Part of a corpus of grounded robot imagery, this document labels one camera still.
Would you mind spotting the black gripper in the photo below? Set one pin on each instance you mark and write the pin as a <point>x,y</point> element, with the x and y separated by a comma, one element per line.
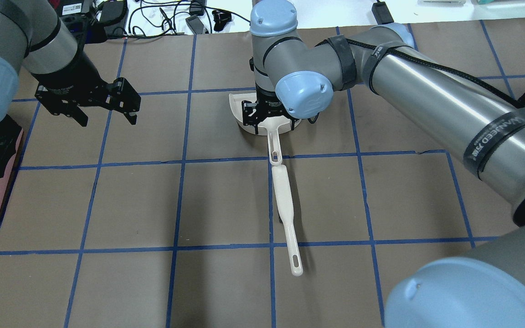
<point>266,103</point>
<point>72,75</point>

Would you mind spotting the beige plastic dustpan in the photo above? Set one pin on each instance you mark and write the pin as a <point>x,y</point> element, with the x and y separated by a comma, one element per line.
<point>269,130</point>

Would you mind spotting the beige hand brush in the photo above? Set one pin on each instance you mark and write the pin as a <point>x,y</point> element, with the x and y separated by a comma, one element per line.
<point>283,196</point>

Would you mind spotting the black power brick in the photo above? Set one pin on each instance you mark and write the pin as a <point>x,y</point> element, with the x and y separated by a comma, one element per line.
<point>112,16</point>

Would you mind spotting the black power adapter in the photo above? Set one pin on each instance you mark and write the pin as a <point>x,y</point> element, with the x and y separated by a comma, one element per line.
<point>381,13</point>

